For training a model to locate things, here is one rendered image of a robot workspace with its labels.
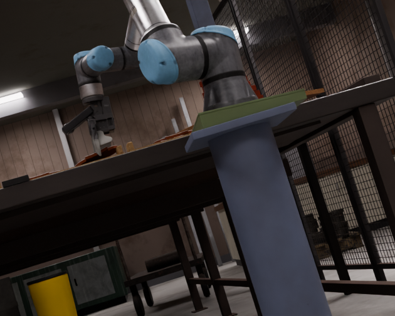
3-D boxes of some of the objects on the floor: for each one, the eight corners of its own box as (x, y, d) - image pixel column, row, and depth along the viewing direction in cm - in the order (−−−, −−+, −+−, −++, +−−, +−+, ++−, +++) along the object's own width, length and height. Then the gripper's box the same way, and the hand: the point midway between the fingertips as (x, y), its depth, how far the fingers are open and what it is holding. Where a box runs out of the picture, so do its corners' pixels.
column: (437, 444, 182) (320, 90, 190) (283, 500, 178) (170, 135, 186) (385, 410, 220) (290, 116, 227) (258, 455, 216) (164, 154, 223)
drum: (47, 344, 761) (29, 281, 767) (86, 331, 766) (68, 269, 771) (42, 349, 722) (23, 283, 727) (84, 336, 727) (64, 270, 732)
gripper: (109, 89, 246) (121, 151, 244) (106, 102, 266) (118, 159, 264) (81, 94, 245) (93, 156, 243) (81, 106, 264) (93, 164, 262)
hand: (98, 160), depth 253 cm, fingers open, 14 cm apart
